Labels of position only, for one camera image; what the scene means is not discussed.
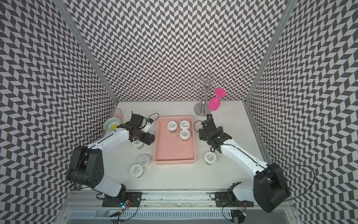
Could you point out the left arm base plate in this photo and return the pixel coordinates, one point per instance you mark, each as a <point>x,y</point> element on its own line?
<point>119,201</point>

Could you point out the aluminium corner post left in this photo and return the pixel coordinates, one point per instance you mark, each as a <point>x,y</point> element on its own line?
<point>83,45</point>

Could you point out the aluminium corner post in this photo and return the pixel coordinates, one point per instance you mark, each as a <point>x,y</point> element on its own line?
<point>83,45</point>
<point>271,48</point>

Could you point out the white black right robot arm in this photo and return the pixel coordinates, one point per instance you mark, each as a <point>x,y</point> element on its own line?
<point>269,188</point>

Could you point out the tipped clear lid yogurt cup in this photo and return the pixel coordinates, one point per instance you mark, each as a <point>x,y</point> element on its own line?
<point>144,160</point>

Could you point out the magenta plastic wine glass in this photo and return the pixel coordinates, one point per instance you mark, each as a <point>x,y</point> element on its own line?
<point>215,102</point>

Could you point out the chrome cup holder stand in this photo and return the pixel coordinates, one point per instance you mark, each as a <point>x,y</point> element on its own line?
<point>206,82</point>

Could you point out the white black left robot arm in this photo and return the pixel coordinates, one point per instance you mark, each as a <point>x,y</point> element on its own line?
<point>87,166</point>

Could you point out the blue yellow patterned bowl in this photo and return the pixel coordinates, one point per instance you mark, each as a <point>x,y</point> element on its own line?
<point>112,123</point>

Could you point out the green yogurt cup front-right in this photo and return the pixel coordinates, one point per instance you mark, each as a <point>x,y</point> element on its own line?
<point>210,158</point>

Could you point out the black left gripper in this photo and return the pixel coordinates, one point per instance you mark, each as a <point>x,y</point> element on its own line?
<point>150,140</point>

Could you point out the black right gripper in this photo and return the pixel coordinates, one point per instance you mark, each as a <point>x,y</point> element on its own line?
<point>202,135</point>

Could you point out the pink transparent plastic cup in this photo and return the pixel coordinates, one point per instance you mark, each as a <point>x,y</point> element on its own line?
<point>117,113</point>

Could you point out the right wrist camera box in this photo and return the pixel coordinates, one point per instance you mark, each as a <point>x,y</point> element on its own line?
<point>209,116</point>

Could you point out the aluminium front rail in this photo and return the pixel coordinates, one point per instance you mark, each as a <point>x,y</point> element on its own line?
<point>169,207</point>

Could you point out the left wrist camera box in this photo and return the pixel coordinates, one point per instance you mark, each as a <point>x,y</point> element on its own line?
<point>148,125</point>

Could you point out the aluminium corner post right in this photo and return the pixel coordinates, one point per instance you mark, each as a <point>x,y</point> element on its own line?
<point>271,48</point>

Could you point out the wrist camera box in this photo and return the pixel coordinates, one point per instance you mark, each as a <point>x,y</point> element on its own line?
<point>209,116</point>
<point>148,125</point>

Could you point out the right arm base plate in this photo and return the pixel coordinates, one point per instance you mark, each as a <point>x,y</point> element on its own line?
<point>222,199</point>

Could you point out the white lid yogurt cup right-near-basket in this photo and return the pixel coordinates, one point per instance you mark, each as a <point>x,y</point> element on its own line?
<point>185,134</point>

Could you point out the pink perforated plastic basket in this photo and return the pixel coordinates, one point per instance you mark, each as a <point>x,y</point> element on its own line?
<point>169,147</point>

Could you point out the green yogurt cup white lid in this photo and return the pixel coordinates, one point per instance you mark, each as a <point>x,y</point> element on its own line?
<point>185,125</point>

